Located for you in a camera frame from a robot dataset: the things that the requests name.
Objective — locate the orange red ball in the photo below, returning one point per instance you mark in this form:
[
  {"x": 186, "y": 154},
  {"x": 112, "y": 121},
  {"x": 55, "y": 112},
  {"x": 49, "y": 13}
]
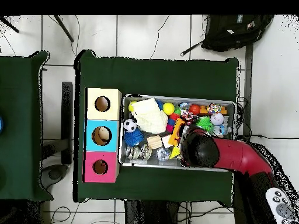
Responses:
[{"x": 194, "y": 109}]

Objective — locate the grey oval base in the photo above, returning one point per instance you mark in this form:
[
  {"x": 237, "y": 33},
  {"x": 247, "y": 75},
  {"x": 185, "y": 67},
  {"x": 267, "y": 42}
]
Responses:
[{"x": 55, "y": 173}]

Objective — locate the blue round dish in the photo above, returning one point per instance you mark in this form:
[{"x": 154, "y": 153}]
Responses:
[{"x": 1, "y": 124}]

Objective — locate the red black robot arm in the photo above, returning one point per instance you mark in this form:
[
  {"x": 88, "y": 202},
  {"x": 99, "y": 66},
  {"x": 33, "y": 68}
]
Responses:
[{"x": 238, "y": 156}]

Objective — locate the silver mesh bin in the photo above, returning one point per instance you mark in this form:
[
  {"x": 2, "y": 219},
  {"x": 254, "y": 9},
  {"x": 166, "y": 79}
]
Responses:
[{"x": 151, "y": 161}]

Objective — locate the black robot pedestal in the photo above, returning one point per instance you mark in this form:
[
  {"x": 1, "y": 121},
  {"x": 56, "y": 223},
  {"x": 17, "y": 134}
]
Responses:
[{"x": 151, "y": 214}]

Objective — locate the black backpack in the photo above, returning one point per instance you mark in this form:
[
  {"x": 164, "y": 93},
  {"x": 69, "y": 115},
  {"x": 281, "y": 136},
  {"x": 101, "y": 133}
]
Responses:
[{"x": 233, "y": 32}]

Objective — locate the black white soccer ball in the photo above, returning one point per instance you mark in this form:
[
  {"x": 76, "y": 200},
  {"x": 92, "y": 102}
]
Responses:
[{"x": 129, "y": 125}]

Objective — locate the white baseball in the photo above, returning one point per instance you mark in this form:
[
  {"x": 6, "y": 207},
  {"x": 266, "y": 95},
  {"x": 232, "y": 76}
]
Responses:
[{"x": 217, "y": 119}]

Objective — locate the cream waffle cloth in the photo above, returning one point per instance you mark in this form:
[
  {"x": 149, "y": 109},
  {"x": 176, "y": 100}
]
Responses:
[{"x": 149, "y": 116}]

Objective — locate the orange toy building block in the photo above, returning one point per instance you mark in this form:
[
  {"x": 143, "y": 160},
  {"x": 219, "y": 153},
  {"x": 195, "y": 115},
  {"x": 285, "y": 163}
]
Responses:
[{"x": 175, "y": 135}]

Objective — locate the yellow triangle block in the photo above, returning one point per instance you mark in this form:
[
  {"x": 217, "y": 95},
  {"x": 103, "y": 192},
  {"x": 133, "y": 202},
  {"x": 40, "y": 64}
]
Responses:
[{"x": 174, "y": 152}]

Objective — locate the black tripod leg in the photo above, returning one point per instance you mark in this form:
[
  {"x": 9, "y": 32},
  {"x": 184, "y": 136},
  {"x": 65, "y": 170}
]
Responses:
[
  {"x": 10, "y": 26},
  {"x": 64, "y": 29}
]

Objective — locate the yellow seamed ball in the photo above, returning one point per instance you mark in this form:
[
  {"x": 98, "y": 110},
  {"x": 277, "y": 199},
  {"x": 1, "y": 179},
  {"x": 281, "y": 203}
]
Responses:
[{"x": 168, "y": 108}]

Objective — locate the wooden box three holes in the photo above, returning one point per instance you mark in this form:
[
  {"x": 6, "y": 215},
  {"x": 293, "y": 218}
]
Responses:
[{"x": 93, "y": 144}]

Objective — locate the black upright panel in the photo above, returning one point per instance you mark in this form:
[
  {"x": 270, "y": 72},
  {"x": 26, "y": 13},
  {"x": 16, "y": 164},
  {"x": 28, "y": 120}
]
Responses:
[{"x": 67, "y": 116}]

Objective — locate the dark green table cloth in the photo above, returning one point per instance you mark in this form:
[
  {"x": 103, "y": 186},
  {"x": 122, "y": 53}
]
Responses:
[
  {"x": 18, "y": 105},
  {"x": 151, "y": 77}
]

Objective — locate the grey metal rail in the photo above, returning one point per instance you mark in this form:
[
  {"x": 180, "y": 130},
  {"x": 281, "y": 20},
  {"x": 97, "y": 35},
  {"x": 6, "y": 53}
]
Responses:
[{"x": 248, "y": 81}]

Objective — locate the blue spiky ball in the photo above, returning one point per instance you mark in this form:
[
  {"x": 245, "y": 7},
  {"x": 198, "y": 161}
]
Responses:
[{"x": 133, "y": 137}]

